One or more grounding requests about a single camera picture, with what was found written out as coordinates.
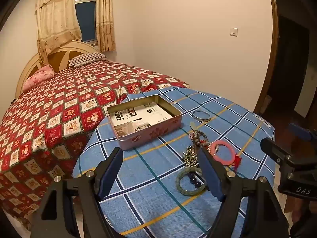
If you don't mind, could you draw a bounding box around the beige floral curtain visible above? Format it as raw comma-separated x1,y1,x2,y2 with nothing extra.
35,0,83,63
96,0,116,52

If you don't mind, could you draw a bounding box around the red string pendant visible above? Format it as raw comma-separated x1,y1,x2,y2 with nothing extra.
232,152,243,173

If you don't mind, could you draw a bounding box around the window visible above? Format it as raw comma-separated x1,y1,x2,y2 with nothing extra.
74,0,98,43

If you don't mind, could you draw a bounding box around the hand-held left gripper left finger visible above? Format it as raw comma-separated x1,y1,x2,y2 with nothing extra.
30,147,124,238

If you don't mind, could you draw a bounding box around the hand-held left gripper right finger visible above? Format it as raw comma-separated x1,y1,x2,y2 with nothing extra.
197,148,290,238

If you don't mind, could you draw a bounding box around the wooden door frame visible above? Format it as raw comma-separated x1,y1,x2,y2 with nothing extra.
252,0,281,116

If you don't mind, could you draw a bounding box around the reddish bead bracelet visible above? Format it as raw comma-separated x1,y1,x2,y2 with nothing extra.
188,130,210,150

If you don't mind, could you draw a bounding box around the printed paper sheet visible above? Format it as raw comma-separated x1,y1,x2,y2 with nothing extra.
109,103,175,137

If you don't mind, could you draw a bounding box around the pink floral pillow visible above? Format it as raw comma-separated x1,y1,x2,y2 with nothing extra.
22,64,55,92

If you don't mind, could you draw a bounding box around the striped pillow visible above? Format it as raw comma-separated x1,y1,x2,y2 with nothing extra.
69,53,108,67

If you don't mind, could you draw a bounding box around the green bead necklace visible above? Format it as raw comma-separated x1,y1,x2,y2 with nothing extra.
182,144,201,169

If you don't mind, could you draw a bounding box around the red patterned bedspread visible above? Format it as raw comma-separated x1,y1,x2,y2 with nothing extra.
0,59,191,230

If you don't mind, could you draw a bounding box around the green jade bangle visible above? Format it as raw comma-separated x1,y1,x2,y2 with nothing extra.
176,168,207,194

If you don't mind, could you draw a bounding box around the cream wooden headboard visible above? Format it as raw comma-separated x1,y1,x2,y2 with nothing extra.
15,40,100,99

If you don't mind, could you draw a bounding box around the dark blue bead bracelet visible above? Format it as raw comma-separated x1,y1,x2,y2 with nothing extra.
188,173,203,187

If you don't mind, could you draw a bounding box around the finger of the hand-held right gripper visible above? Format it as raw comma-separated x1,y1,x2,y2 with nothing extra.
288,123,317,142
261,137,298,165

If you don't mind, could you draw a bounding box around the pink bangle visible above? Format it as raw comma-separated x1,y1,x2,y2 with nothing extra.
209,140,236,165

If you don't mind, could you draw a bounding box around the silver bangle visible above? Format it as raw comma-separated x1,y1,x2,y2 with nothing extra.
192,109,212,122

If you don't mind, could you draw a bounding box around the pink tin box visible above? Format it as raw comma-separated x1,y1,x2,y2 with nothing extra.
106,94,183,151

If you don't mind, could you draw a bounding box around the blue plaid cloth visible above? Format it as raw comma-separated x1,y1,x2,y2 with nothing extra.
72,87,276,238

